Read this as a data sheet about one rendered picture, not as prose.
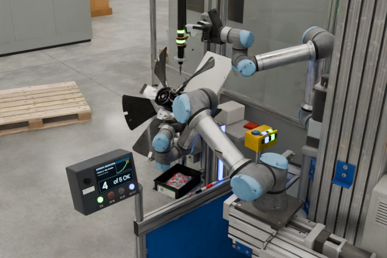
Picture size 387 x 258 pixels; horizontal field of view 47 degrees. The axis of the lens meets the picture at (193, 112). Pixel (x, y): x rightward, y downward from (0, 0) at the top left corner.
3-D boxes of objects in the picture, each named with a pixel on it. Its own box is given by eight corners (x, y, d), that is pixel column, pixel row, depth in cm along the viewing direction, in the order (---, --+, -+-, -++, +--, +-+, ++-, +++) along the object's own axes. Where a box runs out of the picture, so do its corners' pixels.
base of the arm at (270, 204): (293, 201, 193) (296, 182, 189) (277, 218, 182) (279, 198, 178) (263, 189, 202) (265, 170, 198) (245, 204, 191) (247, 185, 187)
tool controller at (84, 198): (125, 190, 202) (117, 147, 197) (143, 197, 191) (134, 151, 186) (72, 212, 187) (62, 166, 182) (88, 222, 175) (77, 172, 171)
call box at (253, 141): (262, 140, 261) (264, 123, 256) (276, 146, 254) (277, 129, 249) (243, 148, 251) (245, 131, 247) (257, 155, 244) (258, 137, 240)
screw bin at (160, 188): (177, 173, 255) (177, 162, 253) (201, 182, 247) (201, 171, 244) (153, 190, 239) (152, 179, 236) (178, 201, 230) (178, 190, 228)
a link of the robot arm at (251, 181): (281, 179, 175) (199, 82, 194) (257, 194, 166) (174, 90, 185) (266, 194, 183) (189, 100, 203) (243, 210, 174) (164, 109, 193)
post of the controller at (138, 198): (140, 217, 210) (139, 182, 202) (143, 220, 208) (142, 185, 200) (135, 220, 208) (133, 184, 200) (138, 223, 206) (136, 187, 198)
